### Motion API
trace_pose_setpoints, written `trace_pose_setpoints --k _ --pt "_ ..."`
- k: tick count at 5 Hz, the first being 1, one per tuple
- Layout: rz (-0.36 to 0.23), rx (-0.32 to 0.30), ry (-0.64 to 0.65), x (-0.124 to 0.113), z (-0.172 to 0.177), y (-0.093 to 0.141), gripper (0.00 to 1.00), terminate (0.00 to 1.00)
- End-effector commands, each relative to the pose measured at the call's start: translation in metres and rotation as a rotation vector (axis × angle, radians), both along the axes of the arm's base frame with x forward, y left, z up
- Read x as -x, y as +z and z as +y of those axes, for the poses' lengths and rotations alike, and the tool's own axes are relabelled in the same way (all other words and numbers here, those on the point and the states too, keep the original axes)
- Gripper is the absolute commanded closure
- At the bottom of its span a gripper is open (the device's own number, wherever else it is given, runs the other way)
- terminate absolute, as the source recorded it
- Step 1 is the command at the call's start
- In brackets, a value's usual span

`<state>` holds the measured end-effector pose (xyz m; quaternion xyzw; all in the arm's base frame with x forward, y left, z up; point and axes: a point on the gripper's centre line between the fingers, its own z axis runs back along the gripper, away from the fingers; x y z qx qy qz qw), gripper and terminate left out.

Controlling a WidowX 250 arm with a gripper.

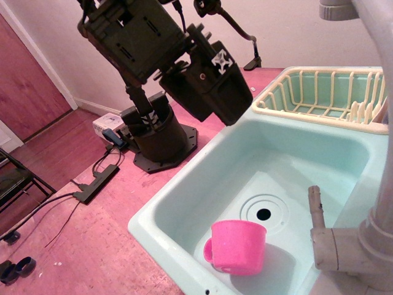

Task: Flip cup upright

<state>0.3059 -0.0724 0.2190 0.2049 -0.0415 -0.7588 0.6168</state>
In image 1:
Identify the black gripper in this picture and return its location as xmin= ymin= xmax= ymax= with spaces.
xmin=159 ymin=24 xmax=253 ymax=126

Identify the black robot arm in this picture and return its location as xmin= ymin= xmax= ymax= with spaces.
xmin=77 ymin=1 xmax=253 ymax=127

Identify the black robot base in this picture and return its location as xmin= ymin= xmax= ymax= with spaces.
xmin=120 ymin=92 xmax=198 ymax=174

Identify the pink plastic cup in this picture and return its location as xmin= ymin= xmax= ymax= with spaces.
xmin=203 ymin=219 xmax=267 ymax=275

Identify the mint green toy sink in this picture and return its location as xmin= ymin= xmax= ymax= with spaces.
xmin=128 ymin=107 xmax=387 ymax=294

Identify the white cardboard box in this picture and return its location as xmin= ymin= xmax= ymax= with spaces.
xmin=92 ymin=113 xmax=125 ymax=139

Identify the blue black adapter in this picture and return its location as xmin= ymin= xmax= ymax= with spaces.
xmin=102 ymin=128 xmax=126 ymax=149

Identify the cream dish rack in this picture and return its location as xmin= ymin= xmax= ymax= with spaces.
xmin=252 ymin=66 xmax=388 ymax=135

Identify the black usb hub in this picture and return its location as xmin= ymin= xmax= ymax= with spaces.
xmin=72 ymin=164 xmax=120 ymax=205

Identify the brown wooden door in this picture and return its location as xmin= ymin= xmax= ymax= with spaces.
xmin=1 ymin=18 xmax=72 ymax=142

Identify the black metal chair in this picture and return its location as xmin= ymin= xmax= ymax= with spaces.
xmin=1 ymin=149 xmax=56 ymax=245

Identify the grey toy faucet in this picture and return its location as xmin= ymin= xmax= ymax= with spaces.
xmin=308 ymin=1 xmax=392 ymax=293

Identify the black gooseneck clamp mount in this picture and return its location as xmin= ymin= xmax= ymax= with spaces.
xmin=193 ymin=0 xmax=262 ymax=71

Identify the black cable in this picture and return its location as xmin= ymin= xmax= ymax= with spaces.
xmin=0 ymin=192 xmax=77 ymax=241

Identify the black ring right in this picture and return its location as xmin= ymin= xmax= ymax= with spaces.
xmin=15 ymin=256 xmax=37 ymax=278

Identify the black ring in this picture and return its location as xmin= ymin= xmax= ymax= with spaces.
xmin=15 ymin=256 xmax=37 ymax=278
xmin=0 ymin=260 xmax=18 ymax=285

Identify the black ring left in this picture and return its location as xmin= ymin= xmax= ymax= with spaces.
xmin=0 ymin=260 xmax=18 ymax=285

